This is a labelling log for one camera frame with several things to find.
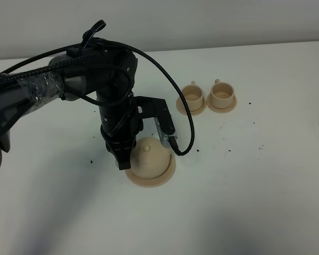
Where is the left beige cup saucer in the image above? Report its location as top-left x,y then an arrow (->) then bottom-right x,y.
176,97 -> 207,116

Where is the beige teacup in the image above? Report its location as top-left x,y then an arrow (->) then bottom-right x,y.
209,79 -> 234,109
182,81 -> 204,112

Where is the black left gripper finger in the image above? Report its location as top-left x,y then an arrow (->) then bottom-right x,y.
106,137 -> 136,170

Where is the right beige teacup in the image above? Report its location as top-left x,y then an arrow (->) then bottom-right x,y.
209,79 -> 234,109

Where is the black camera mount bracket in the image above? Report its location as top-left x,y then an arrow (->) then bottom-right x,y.
135,96 -> 175,135

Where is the black loose plug cable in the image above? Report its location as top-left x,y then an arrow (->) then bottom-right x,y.
61,20 -> 135,138

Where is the beige cup saucer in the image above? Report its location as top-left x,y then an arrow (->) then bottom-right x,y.
176,97 -> 207,116
206,94 -> 238,114

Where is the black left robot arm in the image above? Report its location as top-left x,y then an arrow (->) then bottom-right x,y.
0,38 -> 143,170

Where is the right beige cup saucer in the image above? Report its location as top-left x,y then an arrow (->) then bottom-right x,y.
206,94 -> 238,114

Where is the beige teapot saucer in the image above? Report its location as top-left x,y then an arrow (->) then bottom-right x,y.
125,155 -> 175,188

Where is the beige clay teapot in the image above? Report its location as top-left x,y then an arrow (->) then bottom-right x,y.
130,137 -> 171,179

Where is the left beige teacup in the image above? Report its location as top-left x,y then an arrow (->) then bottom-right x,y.
182,81 -> 204,112

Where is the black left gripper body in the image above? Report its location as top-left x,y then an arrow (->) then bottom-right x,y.
99,93 -> 142,153

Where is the black braided camera cable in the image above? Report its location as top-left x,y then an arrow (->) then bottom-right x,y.
0,39 -> 195,157

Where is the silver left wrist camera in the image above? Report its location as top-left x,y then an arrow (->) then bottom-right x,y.
154,117 -> 178,148

